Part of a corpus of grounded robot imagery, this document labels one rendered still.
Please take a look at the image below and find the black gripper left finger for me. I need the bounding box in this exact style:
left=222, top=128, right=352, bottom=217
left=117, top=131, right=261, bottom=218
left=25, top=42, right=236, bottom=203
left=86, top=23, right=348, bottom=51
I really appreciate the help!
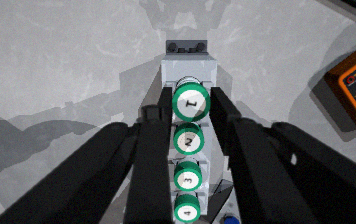
left=0, top=87, right=174, bottom=224

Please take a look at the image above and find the orange digital multimeter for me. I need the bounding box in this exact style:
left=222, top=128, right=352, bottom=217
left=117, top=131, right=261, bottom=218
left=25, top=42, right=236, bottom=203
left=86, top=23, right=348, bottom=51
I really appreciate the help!
left=324, top=51, right=356, bottom=124

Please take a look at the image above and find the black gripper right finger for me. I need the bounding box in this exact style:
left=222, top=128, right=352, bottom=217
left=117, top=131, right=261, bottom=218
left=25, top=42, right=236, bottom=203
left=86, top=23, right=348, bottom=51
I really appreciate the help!
left=209, top=87, right=356, bottom=224

